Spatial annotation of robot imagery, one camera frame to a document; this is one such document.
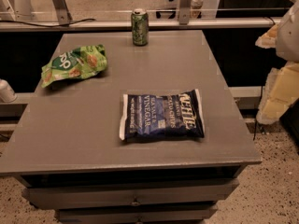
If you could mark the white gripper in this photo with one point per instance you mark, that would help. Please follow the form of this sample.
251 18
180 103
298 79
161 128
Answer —
289 37

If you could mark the blue kettle chip bag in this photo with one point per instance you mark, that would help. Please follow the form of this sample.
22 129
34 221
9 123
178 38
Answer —
160 116

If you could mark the green rice chip bag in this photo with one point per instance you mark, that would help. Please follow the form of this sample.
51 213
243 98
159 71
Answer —
79 63

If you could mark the grey metal strut right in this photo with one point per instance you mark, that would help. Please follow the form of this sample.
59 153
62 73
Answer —
184 12

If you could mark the grey metal strut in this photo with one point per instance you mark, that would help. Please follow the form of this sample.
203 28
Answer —
63 15
184 12

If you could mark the green soda can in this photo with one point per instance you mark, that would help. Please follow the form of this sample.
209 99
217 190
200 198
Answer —
140 26

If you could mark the lower grey drawer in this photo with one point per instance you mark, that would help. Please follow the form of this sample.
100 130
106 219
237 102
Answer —
145 214

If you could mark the grey drawer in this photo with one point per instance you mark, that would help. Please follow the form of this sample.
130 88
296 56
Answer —
187 191
145 214

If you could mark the grey metal strut left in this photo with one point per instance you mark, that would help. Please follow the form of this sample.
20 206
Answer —
63 15

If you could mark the upper grey drawer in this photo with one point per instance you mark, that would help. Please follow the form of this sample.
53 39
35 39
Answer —
187 191

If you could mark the white bottle at left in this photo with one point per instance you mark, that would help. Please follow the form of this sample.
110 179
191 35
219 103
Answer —
7 94

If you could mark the grey metal rail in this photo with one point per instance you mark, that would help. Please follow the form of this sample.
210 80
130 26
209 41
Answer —
94 25

